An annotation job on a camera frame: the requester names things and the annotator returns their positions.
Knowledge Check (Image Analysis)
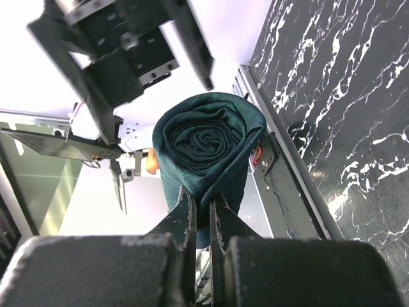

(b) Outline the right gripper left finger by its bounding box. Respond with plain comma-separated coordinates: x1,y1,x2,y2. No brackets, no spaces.
1,187,197,306

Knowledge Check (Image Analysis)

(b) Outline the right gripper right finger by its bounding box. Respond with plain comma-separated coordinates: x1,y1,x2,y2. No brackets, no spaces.
210,193,404,306

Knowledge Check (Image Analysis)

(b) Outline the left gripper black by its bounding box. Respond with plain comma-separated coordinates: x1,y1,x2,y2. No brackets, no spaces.
27,0,214,145

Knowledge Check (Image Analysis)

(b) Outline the dark green tie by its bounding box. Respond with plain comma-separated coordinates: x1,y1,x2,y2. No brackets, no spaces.
152,92,266,249

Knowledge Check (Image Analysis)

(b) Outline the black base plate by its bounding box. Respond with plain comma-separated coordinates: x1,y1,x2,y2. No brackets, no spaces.
233,65,344,240

